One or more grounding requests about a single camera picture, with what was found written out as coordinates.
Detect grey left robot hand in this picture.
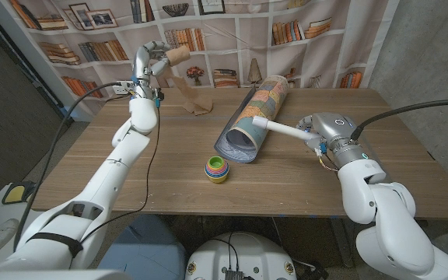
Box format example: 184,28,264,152
130,40,173,99

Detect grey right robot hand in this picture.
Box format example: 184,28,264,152
296,112,369,169

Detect white plastic cylinder pipe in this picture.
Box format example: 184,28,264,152
251,115,319,142

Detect white power strip box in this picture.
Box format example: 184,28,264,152
112,80,136,96

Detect rolled colourful map poster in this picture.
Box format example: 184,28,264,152
213,75,289,163

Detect printed bookshelf backdrop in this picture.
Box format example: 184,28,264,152
0,0,400,121

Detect grey table leg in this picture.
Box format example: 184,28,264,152
331,217,355,268

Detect colourful stacking cups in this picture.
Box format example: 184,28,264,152
204,156,230,184

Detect dark perforated panel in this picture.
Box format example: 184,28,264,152
0,7,73,195

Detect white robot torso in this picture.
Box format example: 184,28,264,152
184,232,297,280

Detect yellow and black pad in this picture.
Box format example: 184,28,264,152
1,181,38,205

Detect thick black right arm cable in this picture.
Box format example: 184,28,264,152
349,99,448,142

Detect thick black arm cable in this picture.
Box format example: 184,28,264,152
349,99,448,142
12,81,134,253

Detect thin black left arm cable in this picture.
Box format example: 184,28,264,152
79,107,162,245

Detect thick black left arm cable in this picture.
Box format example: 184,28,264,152
12,81,134,253

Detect black cable on torso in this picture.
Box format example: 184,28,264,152
207,232,240,271

